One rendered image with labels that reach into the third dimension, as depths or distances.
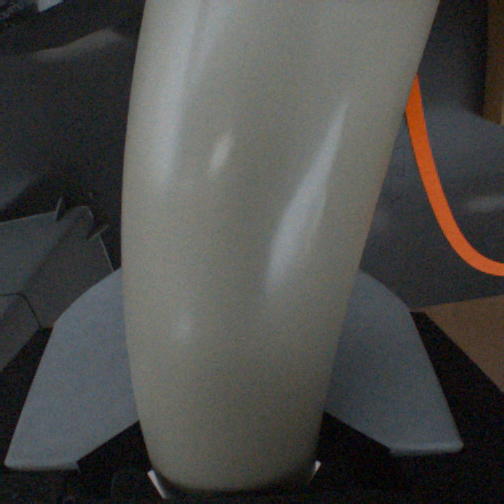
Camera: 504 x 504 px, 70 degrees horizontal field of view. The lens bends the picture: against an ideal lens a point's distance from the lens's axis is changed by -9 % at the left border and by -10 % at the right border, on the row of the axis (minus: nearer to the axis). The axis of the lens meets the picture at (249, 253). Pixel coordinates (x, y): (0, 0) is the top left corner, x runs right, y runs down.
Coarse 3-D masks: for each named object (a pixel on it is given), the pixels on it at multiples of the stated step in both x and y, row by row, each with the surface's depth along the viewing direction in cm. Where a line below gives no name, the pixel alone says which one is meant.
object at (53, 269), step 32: (96, 192) 105; (0, 224) 108; (32, 224) 102; (64, 224) 97; (0, 256) 88; (32, 256) 84; (64, 256) 90; (96, 256) 108; (0, 288) 74; (32, 288) 75; (64, 288) 88; (0, 320) 64; (32, 320) 73; (0, 352) 62
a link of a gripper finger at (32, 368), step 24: (48, 336) 8; (24, 360) 8; (0, 384) 7; (24, 384) 7; (0, 408) 7; (0, 432) 6; (0, 456) 6; (0, 480) 5; (24, 480) 5; (48, 480) 5; (72, 480) 6
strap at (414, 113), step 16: (416, 80) 91; (416, 96) 93; (416, 112) 95; (416, 128) 97; (416, 144) 99; (416, 160) 102; (432, 160) 102; (432, 176) 104; (432, 192) 107; (448, 208) 109; (448, 224) 112; (448, 240) 115; (464, 240) 115; (464, 256) 118; (480, 256) 118; (496, 272) 121
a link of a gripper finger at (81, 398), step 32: (96, 288) 10; (64, 320) 9; (96, 320) 9; (64, 352) 8; (96, 352) 8; (32, 384) 7; (64, 384) 7; (96, 384) 7; (128, 384) 7; (32, 416) 6; (64, 416) 6; (96, 416) 6; (128, 416) 7; (32, 448) 6; (64, 448) 6; (96, 448) 6; (128, 448) 6; (96, 480) 6
